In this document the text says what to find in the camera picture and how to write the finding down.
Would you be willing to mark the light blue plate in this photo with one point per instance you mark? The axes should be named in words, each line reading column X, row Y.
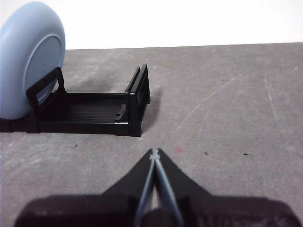
column 21, row 47

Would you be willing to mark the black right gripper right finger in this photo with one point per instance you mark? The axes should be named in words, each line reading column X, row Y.
column 213, row 212

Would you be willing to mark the black plastic plate rack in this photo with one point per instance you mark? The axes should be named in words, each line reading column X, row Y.
column 94, row 111

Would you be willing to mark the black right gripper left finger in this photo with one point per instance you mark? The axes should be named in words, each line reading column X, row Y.
column 94, row 210

